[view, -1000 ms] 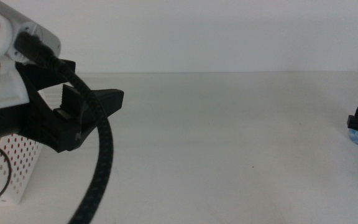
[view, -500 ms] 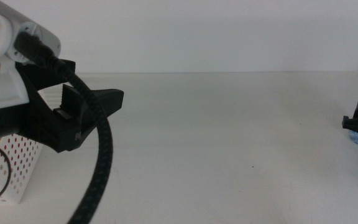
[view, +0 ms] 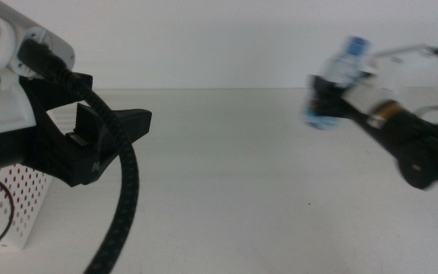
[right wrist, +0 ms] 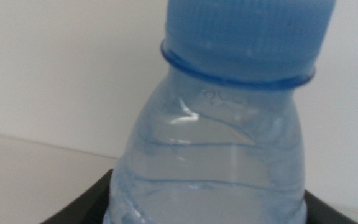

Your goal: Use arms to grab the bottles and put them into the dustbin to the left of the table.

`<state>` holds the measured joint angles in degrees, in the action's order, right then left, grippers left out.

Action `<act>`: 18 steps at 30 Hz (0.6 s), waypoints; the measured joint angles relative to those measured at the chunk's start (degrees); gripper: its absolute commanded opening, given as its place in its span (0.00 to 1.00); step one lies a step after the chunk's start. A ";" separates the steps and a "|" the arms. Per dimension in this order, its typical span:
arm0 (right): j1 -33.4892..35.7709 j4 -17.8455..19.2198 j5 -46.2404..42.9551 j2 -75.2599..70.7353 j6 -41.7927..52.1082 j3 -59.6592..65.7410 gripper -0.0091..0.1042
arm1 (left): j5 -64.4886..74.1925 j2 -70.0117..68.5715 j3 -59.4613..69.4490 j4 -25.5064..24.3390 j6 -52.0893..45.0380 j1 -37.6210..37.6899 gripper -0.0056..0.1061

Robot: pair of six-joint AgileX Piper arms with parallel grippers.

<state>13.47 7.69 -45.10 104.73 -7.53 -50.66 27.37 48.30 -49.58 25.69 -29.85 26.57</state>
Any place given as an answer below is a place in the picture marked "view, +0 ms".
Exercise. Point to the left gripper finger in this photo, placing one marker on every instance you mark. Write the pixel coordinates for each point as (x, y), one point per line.
(51, 91)
(139, 122)

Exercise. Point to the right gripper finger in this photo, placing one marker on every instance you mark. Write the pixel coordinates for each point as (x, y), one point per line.
(329, 102)

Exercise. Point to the clear water bottle blue label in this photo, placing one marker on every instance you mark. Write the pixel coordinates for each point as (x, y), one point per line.
(346, 64)

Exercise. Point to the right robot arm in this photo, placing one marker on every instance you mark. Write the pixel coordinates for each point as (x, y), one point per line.
(420, 152)

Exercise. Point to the white perforated plastic basket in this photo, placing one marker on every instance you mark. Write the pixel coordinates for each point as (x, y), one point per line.
(21, 239)

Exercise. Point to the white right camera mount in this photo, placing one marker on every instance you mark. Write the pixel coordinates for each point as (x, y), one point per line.
(367, 97)

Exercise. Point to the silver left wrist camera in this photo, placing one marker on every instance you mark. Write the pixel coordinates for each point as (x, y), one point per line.
(61, 53)

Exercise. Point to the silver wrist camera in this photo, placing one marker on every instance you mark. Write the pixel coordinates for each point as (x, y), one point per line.
(401, 50)
(61, 53)

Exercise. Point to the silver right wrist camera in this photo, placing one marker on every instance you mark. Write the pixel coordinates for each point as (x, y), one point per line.
(401, 50)

